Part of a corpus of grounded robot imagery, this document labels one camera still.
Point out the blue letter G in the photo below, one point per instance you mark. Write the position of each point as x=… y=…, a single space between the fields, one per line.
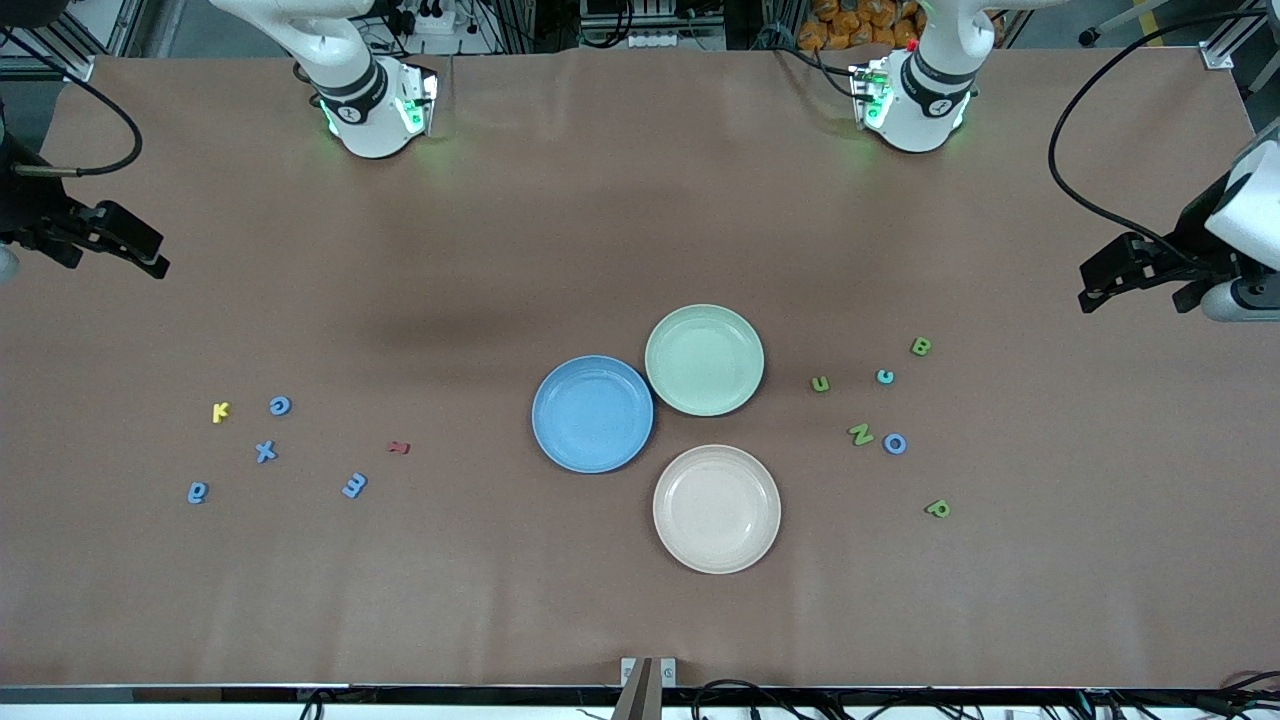
x=273 y=406

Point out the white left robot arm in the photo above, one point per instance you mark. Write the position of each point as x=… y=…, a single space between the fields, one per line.
x=920 y=120

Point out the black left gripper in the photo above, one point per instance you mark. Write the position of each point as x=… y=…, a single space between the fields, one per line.
x=1193 y=243

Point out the green letter N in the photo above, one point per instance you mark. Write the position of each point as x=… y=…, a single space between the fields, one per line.
x=861 y=435

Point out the brown table cover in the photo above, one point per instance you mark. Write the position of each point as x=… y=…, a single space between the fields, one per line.
x=600 y=220

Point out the blue plate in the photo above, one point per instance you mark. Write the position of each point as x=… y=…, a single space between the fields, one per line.
x=592 y=414

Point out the green plate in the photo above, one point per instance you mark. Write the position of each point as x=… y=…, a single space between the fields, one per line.
x=704 y=360

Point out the aluminium frame rail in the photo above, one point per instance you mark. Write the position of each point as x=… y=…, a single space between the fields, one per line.
x=80 y=68
x=1218 y=55

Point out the blue letter O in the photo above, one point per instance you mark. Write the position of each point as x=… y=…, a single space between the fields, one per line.
x=886 y=444

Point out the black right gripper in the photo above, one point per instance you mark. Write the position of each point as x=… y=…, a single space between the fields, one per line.
x=32 y=214

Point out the blue letter X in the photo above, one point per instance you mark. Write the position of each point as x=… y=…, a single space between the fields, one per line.
x=265 y=452

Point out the orange fruit pile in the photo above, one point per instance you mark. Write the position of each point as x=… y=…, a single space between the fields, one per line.
x=850 y=25

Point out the beige plate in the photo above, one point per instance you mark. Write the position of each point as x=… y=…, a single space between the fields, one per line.
x=716 y=508

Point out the white power strip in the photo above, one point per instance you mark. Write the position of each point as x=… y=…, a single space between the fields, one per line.
x=675 y=39
x=432 y=22

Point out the blue letter E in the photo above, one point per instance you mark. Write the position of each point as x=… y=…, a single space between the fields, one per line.
x=351 y=489

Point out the blue letter Q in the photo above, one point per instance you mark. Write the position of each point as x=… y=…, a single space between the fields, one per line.
x=192 y=492

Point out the green letter P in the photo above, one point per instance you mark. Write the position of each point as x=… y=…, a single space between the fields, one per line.
x=937 y=508

